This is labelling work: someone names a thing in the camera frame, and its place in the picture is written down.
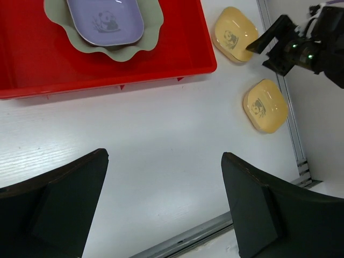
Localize right aluminium rail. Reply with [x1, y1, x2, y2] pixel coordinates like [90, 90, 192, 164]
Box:
[257, 0, 323, 191]

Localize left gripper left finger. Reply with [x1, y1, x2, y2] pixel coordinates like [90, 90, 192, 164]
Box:
[1, 148, 109, 257]

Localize aluminium rail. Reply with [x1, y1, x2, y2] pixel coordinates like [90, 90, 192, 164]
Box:
[132, 212, 233, 258]
[257, 0, 323, 191]

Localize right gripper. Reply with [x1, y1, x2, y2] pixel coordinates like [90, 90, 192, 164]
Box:
[246, 6, 343, 78]

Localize front aluminium rail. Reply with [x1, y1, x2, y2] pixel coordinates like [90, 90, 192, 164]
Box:
[132, 212, 233, 258]

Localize yellow square plate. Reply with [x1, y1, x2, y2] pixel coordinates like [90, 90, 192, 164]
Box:
[243, 79, 288, 134]
[211, 6, 259, 63]

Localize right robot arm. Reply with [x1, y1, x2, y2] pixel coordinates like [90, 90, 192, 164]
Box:
[246, 1, 343, 88]

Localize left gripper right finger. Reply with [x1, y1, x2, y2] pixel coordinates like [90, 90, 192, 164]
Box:
[221, 153, 343, 257]

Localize red plastic bin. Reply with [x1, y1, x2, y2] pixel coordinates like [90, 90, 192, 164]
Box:
[1, 1, 217, 99]

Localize large green scalloped bowl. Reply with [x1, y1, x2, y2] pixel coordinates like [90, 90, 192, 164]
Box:
[44, 1, 164, 62]

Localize purple square plate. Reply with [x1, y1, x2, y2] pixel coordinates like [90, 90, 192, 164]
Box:
[67, 0, 145, 47]

